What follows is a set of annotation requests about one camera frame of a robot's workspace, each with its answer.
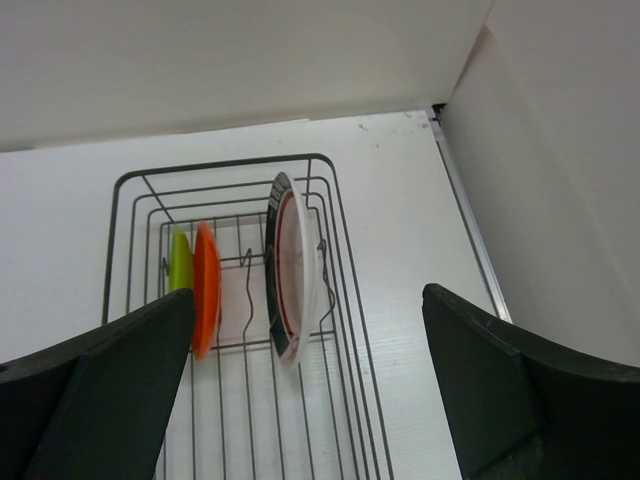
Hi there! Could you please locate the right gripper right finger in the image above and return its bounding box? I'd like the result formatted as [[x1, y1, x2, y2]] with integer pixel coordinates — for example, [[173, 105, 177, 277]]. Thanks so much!
[[422, 283, 639, 479]]

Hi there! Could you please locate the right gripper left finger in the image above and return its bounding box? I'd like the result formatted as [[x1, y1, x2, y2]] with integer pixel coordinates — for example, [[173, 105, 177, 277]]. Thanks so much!
[[1, 289, 195, 479]]

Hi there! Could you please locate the orange plate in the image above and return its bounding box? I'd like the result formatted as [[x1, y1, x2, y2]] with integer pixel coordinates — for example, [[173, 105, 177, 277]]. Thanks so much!
[[193, 221, 221, 361]]

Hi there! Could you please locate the white plate green rim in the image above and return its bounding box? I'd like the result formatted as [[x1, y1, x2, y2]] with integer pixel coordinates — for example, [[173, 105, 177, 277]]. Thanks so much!
[[264, 172, 319, 370]]

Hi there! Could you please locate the grey wire dish rack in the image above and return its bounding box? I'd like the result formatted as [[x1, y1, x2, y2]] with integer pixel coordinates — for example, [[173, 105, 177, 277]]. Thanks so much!
[[102, 153, 394, 479]]

